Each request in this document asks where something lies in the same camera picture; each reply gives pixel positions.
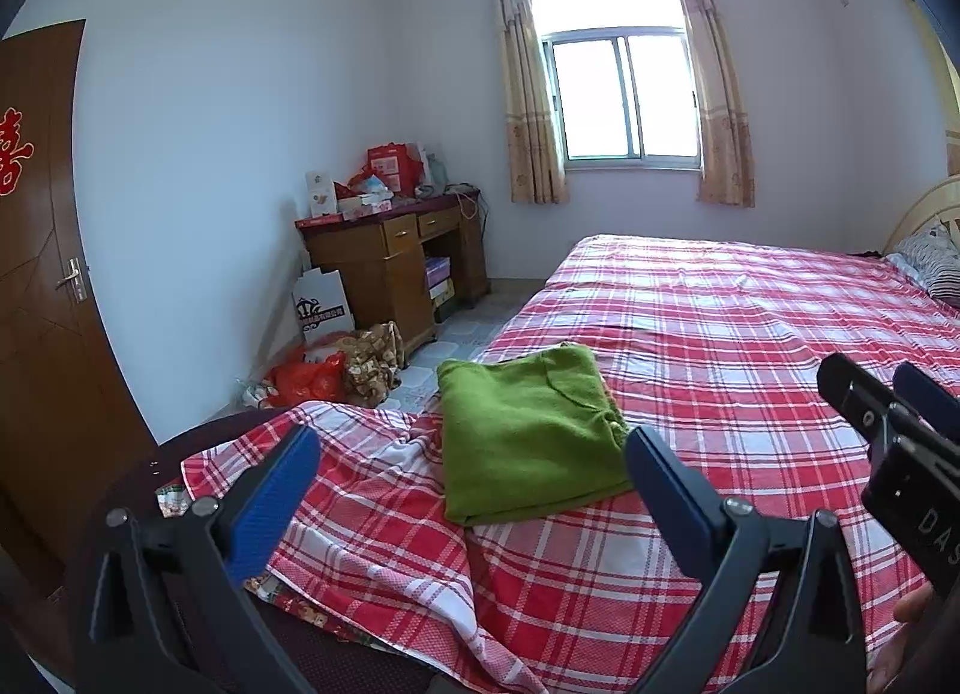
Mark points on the brown wooden door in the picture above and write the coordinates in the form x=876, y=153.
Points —
x=45, y=364

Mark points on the white paper bag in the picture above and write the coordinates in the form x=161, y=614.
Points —
x=322, y=304

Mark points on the green striped sweater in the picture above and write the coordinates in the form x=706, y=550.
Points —
x=525, y=431

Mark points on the window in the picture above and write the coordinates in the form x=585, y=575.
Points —
x=619, y=94

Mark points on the light wooden headboard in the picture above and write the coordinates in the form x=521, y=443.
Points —
x=926, y=210

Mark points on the red plastic bag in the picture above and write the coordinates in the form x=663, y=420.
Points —
x=311, y=382

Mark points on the white carton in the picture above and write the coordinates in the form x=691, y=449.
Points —
x=319, y=195

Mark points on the wooden desk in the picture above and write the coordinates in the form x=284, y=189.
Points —
x=360, y=259

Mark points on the dark wooden footboard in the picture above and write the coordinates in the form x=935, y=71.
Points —
x=176, y=450

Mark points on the beige floral curtain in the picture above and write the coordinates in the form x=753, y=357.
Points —
x=529, y=109
x=720, y=109

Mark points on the brown floral cloth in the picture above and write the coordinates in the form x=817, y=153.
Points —
x=375, y=360

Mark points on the yellow curtain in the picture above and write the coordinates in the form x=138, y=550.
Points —
x=954, y=124

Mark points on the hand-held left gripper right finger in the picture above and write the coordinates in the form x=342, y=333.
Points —
x=671, y=499

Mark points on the person's right hand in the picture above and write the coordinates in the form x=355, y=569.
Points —
x=913, y=604

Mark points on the clear plastic bottle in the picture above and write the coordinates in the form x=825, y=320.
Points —
x=437, y=170

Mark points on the grey striped pillow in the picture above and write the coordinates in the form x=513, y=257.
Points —
x=934, y=266

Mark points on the stacked boxes in desk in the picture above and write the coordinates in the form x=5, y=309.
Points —
x=439, y=281

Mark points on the red gift box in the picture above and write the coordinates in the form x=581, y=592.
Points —
x=391, y=165

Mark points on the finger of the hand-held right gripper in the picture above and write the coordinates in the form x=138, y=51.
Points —
x=926, y=394
x=851, y=390

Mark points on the red paper door decoration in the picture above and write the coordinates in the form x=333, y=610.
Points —
x=13, y=154

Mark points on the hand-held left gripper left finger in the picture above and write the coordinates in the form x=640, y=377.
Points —
x=274, y=495

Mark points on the bed with red plaid sheet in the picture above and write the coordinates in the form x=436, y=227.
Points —
x=712, y=334

